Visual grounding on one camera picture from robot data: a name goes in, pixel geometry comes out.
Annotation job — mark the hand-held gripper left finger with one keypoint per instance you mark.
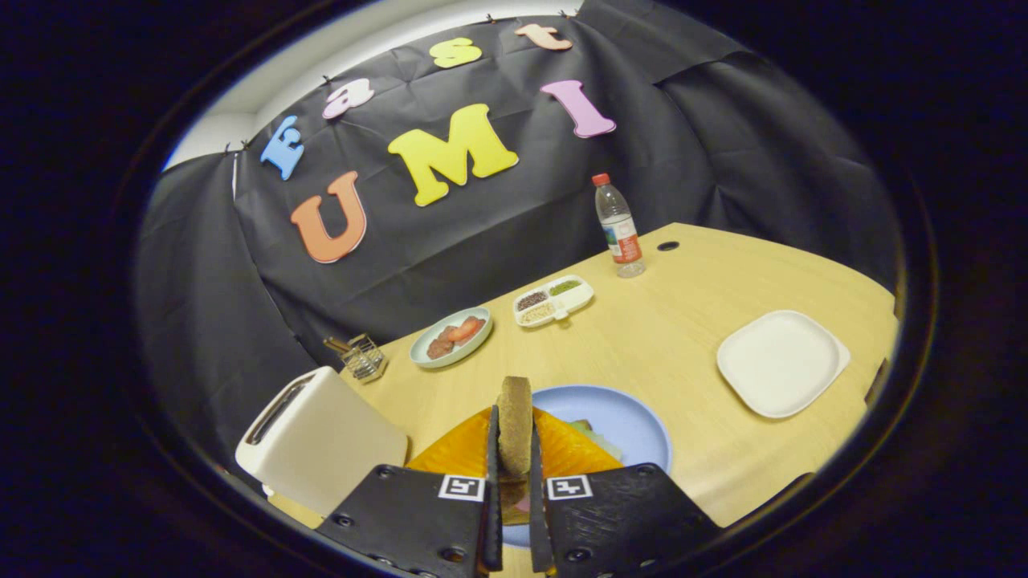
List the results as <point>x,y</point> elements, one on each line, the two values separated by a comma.
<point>491,498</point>

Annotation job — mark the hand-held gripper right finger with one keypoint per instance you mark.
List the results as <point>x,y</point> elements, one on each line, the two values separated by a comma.
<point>538,514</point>

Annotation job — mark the brown bread slice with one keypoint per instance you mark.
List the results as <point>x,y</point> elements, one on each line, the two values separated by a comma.
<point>514,425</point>

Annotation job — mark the green lettuce leaf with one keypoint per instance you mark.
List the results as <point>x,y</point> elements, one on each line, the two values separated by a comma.
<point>602,444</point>

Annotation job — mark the blue round plate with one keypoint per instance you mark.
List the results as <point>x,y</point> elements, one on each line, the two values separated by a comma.
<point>622,413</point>

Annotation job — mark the pale green round plate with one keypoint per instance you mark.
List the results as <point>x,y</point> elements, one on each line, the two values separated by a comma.
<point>430,361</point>

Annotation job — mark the brown meat slice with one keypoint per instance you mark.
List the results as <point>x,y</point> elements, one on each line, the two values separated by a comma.
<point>440,345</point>

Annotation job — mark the red tomato slice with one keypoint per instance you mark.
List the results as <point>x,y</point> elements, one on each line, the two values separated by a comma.
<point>467,329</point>

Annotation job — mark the white toaster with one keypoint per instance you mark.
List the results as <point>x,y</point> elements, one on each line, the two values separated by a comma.
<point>321,437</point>

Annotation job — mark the white divided seasoning tray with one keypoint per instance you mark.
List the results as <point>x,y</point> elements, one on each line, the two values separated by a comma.
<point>554,301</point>

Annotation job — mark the brown wooden chopstick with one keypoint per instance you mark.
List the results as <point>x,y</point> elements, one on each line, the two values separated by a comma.
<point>336,347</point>
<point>341,343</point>

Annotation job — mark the black backdrop cloth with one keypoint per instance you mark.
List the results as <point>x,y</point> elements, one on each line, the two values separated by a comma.
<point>482,233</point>

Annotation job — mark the white square plate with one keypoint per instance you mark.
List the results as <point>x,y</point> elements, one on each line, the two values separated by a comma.
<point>779,365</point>

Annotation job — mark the clear bottle red cap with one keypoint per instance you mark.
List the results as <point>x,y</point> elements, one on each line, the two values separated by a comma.
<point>620,233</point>

